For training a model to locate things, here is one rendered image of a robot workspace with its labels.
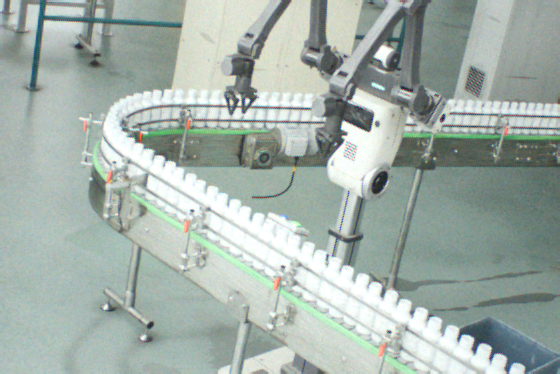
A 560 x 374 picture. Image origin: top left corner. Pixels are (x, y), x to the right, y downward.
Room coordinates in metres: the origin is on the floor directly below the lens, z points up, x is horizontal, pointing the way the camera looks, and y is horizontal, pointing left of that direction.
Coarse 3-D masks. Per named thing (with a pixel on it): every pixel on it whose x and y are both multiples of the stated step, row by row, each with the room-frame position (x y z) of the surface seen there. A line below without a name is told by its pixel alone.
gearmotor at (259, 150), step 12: (252, 132) 4.71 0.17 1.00; (276, 132) 4.71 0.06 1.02; (288, 132) 4.73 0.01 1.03; (300, 132) 4.76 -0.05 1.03; (312, 132) 4.79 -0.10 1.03; (252, 144) 4.64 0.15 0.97; (264, 144) 4.65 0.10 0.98; (276, 144) 4.68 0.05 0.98; (288, 144) 4.68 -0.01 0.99; (300, 144) 4.69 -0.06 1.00; (312, 144) 4.76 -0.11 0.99; (252, 156) 4.62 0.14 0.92; (264, 156) 4.65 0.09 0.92; (252, 168) 4.63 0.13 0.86; (264, 168) 4.66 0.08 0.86
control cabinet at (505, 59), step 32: (480, 0) 9.33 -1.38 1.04; (512, 0) 8.98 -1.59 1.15; (544, 0) 9.15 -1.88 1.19; (480, 32) 9.24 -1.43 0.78; (512, 32) 9.01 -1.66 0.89; (544, 32) 9.19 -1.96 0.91; (480, 64) 9.16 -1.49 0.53; (512, 64) 9.06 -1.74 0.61; (544, 64) 9.24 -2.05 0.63; (480, 96) 9.05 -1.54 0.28; (512, 96) 9.11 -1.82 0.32; (544, 96) 9.30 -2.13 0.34
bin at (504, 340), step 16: (480, 320) 3.37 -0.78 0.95; (496, 320) 3.40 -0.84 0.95; (480, 336) 3.40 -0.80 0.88; (496, 336) 3.39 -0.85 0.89; (512, 336) 3.35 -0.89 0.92; (496, 352) 3.38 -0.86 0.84; (512, 352) 3.34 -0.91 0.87; (528, 352) 3.30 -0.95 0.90; (544, 352) 3.26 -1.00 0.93; (528, 368) 3.29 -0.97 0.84; (544, 368) 3.14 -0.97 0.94
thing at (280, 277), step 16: (128, 160) 3.77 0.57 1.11; (112, 176) 3.73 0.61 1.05; (208, 208) 3.48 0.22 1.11; (192, 256) 3.45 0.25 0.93; (288, 272) 3.17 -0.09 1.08; (272, 304) 3.15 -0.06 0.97; (288, 304) 3.17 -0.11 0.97; (272, 320) 3.14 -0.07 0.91; (384, 336) 2.85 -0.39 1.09; (400, 336) 2.88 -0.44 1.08; (384, 352) 2.85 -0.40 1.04
